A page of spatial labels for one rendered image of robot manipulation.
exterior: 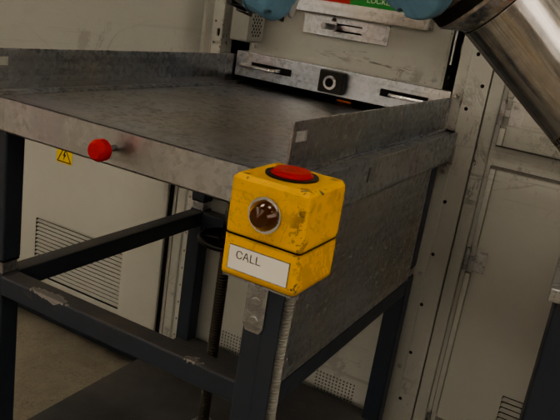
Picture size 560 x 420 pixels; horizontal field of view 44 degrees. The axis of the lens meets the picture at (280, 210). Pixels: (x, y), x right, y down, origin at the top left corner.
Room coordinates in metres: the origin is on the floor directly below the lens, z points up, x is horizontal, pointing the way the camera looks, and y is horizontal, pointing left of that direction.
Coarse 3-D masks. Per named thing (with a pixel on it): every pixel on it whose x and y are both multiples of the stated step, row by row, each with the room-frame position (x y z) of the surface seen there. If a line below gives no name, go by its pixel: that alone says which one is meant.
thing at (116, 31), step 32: (0, 0) 1.41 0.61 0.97; (32, 0) 1.45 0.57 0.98; (64, 0) 1.49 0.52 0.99; (96, 0) 1.54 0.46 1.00; (128, 0) 1.59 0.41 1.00; (160, 0) 1.65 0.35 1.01; (192, 0) 1.71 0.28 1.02; (0, 32) 1.41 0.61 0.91; (32, 32) 1.45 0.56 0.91; (64, 32) 1.50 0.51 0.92; (96, 32) 1.55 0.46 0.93; (128, 32) 1.60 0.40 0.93; (160, 32) 1.65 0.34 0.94; (192, 32) 1.71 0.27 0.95; (0, 64) 1.38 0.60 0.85
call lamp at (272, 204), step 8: (256, 200) 0.58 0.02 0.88; (264, 200) 0.58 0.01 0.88; (272, 200) 0.58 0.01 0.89; (248, 208) 0.59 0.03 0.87; (256, 208) 0.57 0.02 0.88; (264, 208) 0.57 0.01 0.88; (272, 208) 0.57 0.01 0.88; (248, 216) 0.59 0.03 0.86; (256, 216) 0.57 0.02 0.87; (264, 216) 0.57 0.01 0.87; (272, 216) 0.57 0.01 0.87; (280, 216) 0.57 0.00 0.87; (256, 224) 0.57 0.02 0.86; (264, 224) 0.57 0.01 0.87; (272, 224) 0.57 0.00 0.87; (280, 224) 0.57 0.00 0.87; (264, 232) 0.58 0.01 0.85
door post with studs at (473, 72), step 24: (480, 72) 1.42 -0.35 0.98; (456, 96) 1.42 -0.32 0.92; (480, 96) 1.41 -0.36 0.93; (456, 120) 1.43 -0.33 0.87; (456, 168) 1.42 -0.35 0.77; (456, 192) 1.41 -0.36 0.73; (456, 216) 1.41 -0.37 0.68; (432, 264) 1.42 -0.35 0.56; (432, 288) 1.41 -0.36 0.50; (432, 312) 1.41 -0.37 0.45; (408, 360) 1.42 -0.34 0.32; (408, 384) 1.42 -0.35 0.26; (408, 408) 1.41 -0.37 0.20
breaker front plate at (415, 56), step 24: (264, 24) 1.70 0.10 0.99; (288, 24) 1.67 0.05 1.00; (312, 24) 1.64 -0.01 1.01; (360, 24) 1.59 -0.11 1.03; (384, 24) 1.56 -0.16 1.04; (264, 48) 1.69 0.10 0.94; (288, 48) 1.67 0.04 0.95; (312, 48) 1.64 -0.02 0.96; (336, 48) 1.61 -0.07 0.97; (360, 48) 1.58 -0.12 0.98; (384, 48) 1.56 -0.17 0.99; (408, 48) 1.53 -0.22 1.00; (432, 48) 1.51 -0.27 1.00; (360, 72) 1.58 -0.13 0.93; (384, 72) 1.55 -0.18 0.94; (408, 72) 1.53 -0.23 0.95; (432, 72) 1.50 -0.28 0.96
